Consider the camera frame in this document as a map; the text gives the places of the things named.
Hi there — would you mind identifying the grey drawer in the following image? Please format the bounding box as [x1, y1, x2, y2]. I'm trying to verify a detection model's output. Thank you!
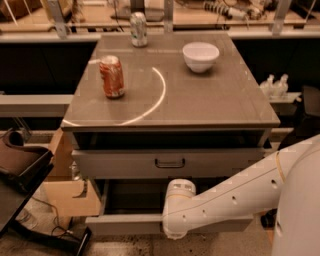
[72, 148, 264, 179]
[85, 179, 255, 236]

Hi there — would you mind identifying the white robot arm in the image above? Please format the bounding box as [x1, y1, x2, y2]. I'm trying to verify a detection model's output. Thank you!
[162, 135, 320, 256]

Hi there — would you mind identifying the grey drawer cabinet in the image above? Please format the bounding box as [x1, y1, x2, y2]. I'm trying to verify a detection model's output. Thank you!
[60, 31, 281, 188]

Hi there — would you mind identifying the orange soda can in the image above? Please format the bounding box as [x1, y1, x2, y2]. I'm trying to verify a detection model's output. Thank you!
[99, 55, 124, 99]

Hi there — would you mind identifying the white ceramic bowl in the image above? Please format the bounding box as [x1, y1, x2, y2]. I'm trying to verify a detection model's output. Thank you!
[182, 42, 220, 73]

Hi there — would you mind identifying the green silver soda can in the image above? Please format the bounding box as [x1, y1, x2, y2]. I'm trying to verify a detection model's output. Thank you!
[130, 12, 148, 47]

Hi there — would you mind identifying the cardboard box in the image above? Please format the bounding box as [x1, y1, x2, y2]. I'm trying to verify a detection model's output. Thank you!
[43, 129, 101, 228]

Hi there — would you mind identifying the left clear pump bottle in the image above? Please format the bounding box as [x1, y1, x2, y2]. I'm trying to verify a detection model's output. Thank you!
[260, 74, 274, 98]

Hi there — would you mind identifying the black tray stand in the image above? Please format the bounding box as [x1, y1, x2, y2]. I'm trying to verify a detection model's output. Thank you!
[0, 129, 91, 256]

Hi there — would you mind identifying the black office chair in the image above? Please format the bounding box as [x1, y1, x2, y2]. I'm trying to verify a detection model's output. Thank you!
[261, 86, 320, 235]

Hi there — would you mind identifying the black floor cable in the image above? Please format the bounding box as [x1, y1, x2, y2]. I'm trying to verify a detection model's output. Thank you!
[31, 195, 81, 242]

